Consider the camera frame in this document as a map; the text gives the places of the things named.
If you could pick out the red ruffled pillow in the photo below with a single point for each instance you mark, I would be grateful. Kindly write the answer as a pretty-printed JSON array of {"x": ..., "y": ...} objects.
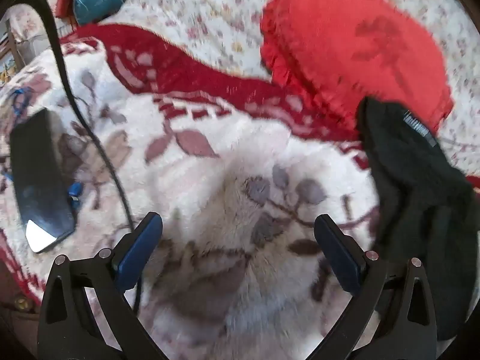
[{"x": 352, "y": 52}]

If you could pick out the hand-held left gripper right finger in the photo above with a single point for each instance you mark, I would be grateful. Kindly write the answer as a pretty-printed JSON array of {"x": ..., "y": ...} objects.
[{"x": 339, "y": 259}]

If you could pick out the floral bedsheet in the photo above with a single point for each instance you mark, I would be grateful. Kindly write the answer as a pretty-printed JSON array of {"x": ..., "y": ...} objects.
[{"x": 225, "y": 15}]

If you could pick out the black pants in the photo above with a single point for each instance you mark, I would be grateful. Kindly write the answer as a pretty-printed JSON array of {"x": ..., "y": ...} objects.
[{"x": 416, "y": 210}]

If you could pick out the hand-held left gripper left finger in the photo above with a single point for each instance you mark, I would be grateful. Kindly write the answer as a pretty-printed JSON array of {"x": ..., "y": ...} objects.
[{"x": 138, "y": 255}]

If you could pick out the white red floral plush blanket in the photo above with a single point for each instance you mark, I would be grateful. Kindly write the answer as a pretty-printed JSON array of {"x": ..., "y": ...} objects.
[{"x": 210, "y": 180}]

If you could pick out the black smartphone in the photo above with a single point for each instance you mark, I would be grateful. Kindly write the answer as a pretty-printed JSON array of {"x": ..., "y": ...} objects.
[{"x": 39, "y": 180}]

